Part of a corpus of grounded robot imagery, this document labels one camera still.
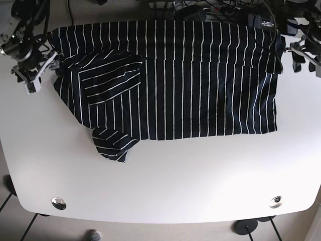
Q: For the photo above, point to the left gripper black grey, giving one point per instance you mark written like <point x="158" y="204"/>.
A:
<point x="306" y="49"/>

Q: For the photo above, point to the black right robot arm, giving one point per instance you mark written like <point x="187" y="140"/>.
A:
<point x="24" y="37"/>

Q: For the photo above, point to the grey shoe on floor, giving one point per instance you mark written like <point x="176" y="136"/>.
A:
<point x="95" y="235"/>

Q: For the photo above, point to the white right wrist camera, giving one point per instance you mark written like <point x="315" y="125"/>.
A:
<point x="32" y="86"/>

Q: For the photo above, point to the left silver table grommet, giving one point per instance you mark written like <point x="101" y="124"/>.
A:
<point x="58" y="203"/>

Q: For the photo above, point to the right silver table grommet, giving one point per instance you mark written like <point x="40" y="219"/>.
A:
<point x="276" y="202"/>

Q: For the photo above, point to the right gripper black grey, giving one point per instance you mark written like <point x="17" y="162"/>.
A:
<point x="31" y="63"/>

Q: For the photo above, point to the silver table grommet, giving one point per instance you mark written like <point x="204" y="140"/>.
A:
<point x="276" y="202"/>
<point x="58" y="203"/>

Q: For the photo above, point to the black box under table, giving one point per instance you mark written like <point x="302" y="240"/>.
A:
<point x="191" y="13"/>

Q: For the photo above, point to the navy white striped T-shirt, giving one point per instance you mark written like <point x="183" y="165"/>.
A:
<point x="167" y="80"/>

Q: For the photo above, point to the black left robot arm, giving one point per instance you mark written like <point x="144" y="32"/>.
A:
<point x="303" y="16"/>

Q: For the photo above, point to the black round stand base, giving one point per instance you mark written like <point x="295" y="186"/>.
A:
<point x="245" y="227"/>

